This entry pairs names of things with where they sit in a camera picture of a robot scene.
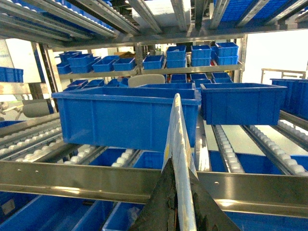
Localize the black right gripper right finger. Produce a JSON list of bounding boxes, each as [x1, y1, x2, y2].
[[189, 171, 239, 231]]

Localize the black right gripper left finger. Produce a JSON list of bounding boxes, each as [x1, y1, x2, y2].
[[129, 159, 180, 231]]

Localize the flower gift bag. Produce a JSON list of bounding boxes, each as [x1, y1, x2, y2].
[[163, 93, 197, 231]]

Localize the blue bin on left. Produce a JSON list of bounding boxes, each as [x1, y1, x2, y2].
[[52, 87, 201, 152]]

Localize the blue bin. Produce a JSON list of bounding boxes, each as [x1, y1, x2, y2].
[[52, 87, 201, 152], [200, 83, 287, 126]]

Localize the blue bin centre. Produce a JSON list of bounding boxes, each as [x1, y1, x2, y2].
[[200, 83, 287, 126]]

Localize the steel front shelf rail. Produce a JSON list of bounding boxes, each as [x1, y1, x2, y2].
[[0, 161, 308, 218]]

